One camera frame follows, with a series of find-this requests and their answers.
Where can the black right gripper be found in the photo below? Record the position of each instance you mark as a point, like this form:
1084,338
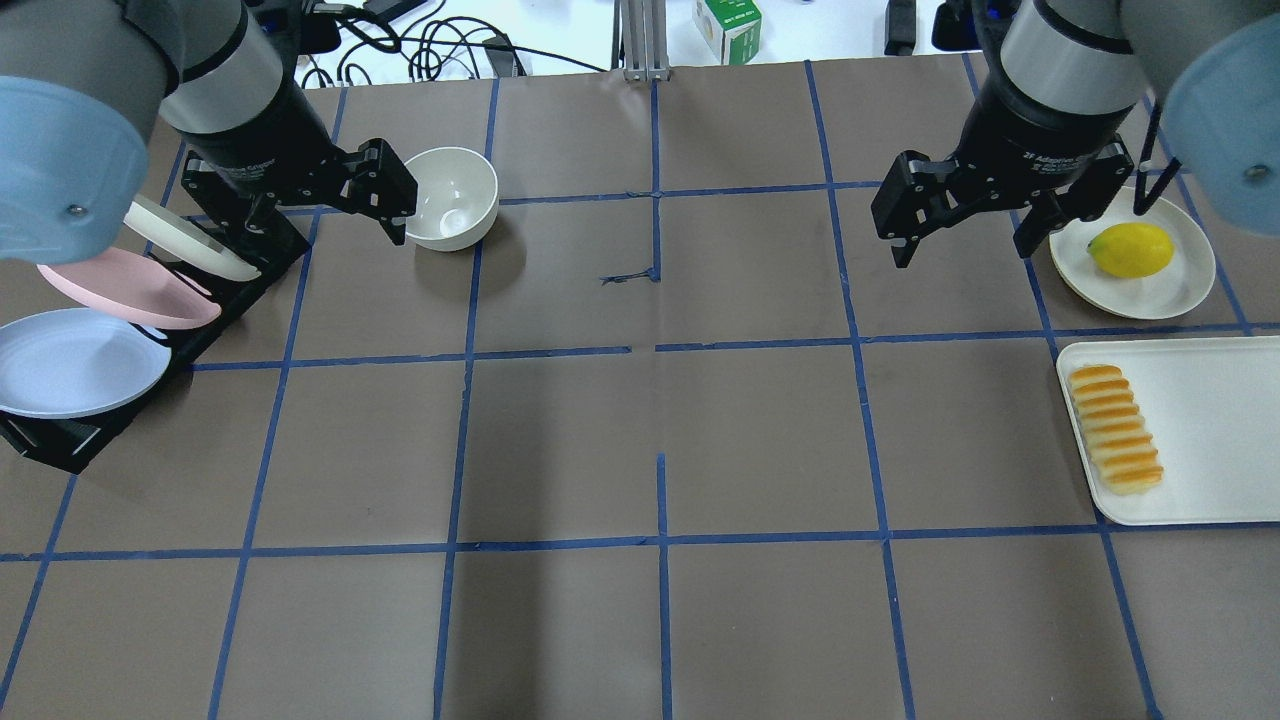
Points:
1035,128

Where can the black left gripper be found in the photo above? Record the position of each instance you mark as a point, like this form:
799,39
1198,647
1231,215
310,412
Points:
262,140

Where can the striped bread loaf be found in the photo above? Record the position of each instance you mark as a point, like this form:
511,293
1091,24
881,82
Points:
1116,437

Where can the light blue plate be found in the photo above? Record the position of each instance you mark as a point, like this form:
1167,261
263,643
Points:
70,363

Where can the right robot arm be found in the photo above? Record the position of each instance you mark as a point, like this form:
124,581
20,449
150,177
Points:
1212,66

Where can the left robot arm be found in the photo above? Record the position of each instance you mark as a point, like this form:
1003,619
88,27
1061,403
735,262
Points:
84,83

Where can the white round plate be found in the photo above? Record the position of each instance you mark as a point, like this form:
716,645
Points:
1178,288

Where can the cream plate in rack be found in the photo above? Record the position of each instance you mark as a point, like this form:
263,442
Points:
186,241

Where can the pink plate in rack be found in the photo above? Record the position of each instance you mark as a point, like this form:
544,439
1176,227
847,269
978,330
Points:
133,288

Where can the white ceramic bowl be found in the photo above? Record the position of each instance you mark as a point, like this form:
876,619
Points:
457,198

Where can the yellow lemon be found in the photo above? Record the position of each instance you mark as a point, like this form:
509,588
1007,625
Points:
1132,250

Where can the white rectangular tray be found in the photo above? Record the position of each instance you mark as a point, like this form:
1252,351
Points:
1212,405

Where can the green white carton box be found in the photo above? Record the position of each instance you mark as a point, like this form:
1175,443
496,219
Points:
732,29

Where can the black dish rack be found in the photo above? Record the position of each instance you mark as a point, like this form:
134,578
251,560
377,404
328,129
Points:
274,247

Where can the aluminium frame post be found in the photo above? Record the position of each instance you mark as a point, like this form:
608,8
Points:
640,51

